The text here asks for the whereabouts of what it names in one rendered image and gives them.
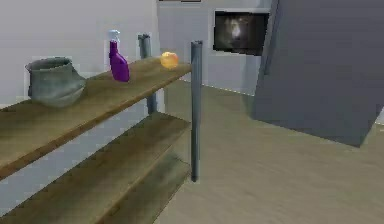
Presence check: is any orange-yellow apple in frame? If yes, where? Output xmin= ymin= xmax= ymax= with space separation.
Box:
xmin=159 ymin=51 xmax=180 ymax=70

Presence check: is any purple spray bottle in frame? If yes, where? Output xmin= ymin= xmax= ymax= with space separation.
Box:
xmin=107 ymin=29 xmax=131 ymax=83

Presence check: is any wooden shelf with grey posts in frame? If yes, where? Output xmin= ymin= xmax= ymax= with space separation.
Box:
xmin=0 ymin=33 xmax=204 ymax=224

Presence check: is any grey fridge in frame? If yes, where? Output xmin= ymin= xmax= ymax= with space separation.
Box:
xmin=250 ymin=0 xmax=384 ymax=148

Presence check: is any grey-green ceramic pot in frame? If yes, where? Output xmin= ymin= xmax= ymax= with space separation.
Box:
xmin=25 ymin=56 xmax=88 ymax=109

